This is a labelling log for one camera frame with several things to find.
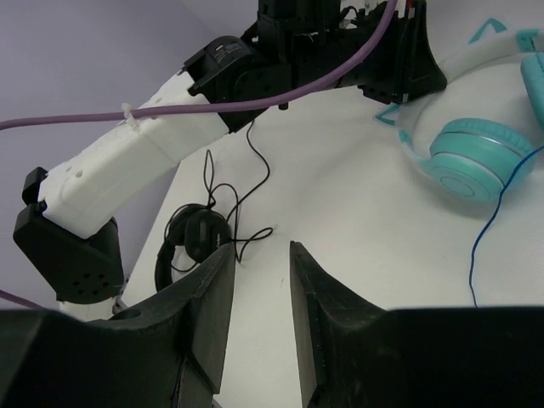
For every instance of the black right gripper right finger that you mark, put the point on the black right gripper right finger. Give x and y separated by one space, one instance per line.
351 353

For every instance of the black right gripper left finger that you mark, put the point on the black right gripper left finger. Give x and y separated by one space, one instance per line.
167 351

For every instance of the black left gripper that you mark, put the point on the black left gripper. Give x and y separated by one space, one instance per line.
297 42

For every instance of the teal cat ear headphones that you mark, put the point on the teal cat ear headphones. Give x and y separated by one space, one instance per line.
476 158

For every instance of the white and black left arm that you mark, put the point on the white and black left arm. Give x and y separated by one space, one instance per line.
67 228

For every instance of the black headphones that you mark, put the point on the black headphones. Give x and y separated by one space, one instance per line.
199 230

